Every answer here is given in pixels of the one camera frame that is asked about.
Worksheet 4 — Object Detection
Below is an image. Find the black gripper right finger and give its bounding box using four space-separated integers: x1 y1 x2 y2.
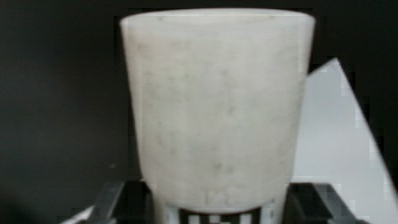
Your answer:
285 183 369 224

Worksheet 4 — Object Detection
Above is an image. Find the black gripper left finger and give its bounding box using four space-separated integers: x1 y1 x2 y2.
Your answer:
58 181 129 224

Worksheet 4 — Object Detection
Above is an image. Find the white cylindrical table leg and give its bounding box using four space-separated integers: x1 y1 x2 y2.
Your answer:
120 8 314 224

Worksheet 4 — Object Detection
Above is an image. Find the white marker sheet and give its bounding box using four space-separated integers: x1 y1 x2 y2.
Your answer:
293 59 398 224

